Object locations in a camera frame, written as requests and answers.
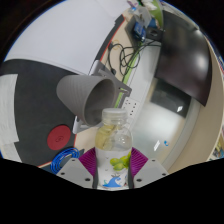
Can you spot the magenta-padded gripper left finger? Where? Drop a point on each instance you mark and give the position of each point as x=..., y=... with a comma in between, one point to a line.
x=71, y=171

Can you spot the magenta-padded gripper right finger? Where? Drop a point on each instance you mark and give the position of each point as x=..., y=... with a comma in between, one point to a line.
x=151, y=171

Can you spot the clear plastic water bottle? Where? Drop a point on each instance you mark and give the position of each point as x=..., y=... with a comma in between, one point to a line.
x=113, y=150

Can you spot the flat round red coaster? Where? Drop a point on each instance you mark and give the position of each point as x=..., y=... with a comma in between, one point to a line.
x=59, y=137

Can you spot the grey ribbed cup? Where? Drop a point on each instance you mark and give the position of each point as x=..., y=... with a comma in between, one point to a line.
x=78, y=93

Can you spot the black desk mat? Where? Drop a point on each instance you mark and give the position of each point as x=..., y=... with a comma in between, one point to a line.
x=33, y=100

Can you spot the white paper napkin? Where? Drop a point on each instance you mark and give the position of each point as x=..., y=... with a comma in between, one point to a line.
x=8, y=110

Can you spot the black computer monitor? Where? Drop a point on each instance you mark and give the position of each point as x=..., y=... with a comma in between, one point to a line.
x=183, y=56

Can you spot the blue electronic device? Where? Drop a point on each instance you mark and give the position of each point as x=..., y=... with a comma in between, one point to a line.
x=138, y=29

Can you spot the white wall socket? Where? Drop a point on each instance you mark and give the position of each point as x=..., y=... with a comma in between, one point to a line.
x=131, y=106

